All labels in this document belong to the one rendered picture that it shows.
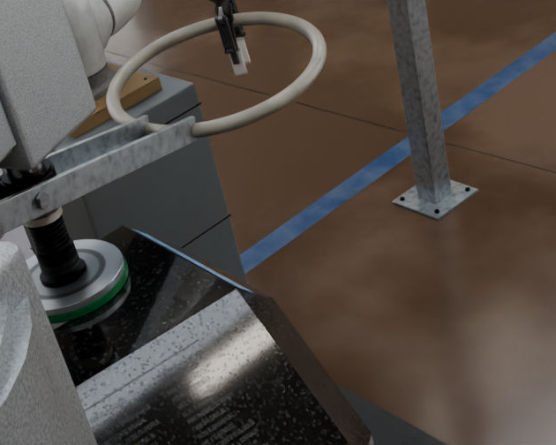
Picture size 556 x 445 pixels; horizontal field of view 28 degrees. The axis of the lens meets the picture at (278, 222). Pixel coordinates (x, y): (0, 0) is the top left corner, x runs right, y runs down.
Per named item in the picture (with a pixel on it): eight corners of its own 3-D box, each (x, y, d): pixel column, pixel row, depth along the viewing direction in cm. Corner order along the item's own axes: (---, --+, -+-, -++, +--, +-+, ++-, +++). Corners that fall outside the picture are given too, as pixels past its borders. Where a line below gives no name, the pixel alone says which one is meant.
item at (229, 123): (275, 146, 212) (272, 132, 210) (67, 139, 233) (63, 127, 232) (359, 18, 246) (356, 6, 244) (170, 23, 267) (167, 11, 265)
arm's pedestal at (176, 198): (49, 363, 327) (-45, 125, 285) (176, 275, 353) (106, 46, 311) (154, 428, 293) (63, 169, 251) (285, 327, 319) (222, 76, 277)
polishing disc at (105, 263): (-15, 291, 197) (-18, 285, 197) (80, 232, 208) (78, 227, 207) (48, 331, 183) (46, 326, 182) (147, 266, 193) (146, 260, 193)
